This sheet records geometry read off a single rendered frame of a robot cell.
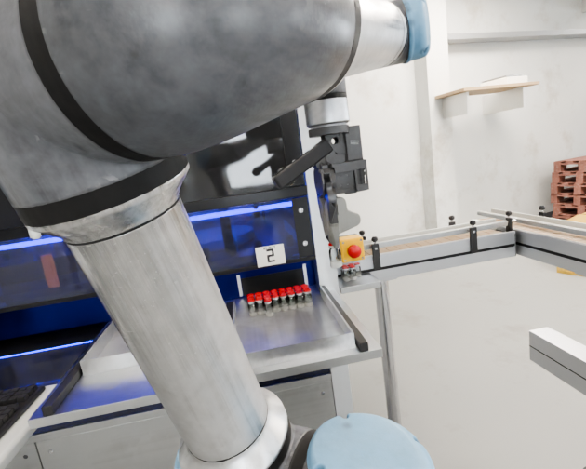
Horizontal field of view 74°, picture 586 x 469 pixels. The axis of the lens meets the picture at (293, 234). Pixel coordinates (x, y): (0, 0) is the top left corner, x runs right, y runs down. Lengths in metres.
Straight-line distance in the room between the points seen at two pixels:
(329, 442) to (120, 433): 1.06
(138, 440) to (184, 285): 1.15
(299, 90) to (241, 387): 0.26
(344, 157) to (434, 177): 4.12
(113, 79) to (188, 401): 0.25
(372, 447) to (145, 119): 0.34
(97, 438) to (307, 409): 0.65
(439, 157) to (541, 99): 1.97
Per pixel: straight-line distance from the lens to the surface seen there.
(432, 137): 4.78
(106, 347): 1.15
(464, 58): 5.49
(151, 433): 1.41
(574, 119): 6.84
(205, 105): 0.19
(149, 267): 0.28
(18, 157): 0.26
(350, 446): 0.42
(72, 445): 1.48
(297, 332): 0.96
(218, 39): 0.19
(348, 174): 0.69
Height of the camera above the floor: 1.29
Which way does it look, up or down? 11 degrees down
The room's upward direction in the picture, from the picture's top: 8 degrees counter-clockwise
